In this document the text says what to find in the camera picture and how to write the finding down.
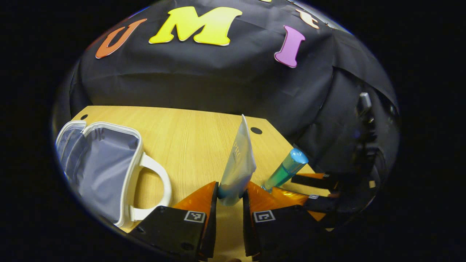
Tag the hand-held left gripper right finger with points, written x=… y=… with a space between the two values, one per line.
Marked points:
x=247 y=225

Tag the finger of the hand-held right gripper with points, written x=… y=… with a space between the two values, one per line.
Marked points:
x=316 y=181
x=322 y=204

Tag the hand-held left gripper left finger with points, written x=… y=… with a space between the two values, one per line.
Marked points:
x=213 y=218

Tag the teal blue-capped bottle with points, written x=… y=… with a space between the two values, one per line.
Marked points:
x=287 y=169

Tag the white and blue tube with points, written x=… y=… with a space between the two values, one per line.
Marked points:
x=238 y=163

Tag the white suitcase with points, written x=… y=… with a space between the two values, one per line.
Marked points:
x=102 y=171

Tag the black backdrop cloth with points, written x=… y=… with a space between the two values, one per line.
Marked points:
x=218 y=80

